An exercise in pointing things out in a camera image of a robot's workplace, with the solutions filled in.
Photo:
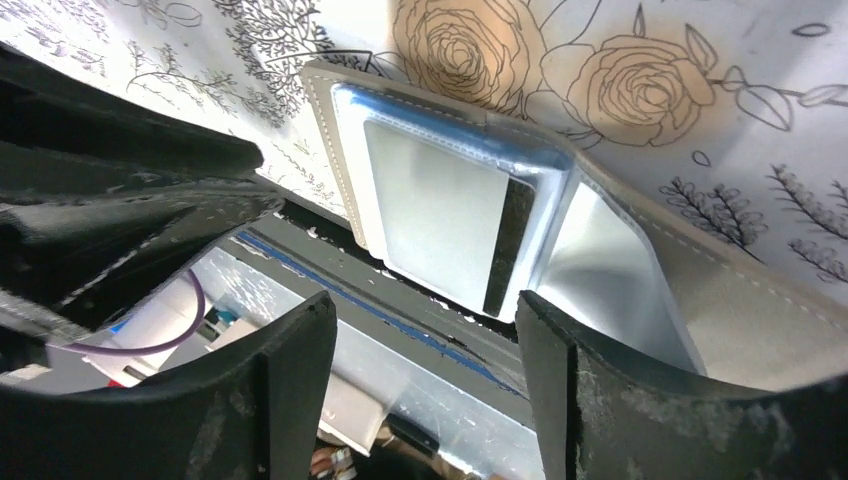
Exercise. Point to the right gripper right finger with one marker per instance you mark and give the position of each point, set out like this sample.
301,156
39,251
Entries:
603,410

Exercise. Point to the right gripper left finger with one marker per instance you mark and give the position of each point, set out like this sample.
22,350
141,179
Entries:
249,410

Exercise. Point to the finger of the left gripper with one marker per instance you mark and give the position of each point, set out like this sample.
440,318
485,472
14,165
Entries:
91,259
63,139

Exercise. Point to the single thin credit card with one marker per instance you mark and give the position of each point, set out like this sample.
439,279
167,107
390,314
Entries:
452,215

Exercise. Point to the beige leather card holder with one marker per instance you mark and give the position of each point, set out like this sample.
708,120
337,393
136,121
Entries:
600,251

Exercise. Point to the floral tablecloth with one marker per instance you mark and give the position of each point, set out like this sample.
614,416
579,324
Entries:
731,113

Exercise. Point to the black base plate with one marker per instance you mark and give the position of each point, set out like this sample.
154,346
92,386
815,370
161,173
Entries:
479,355

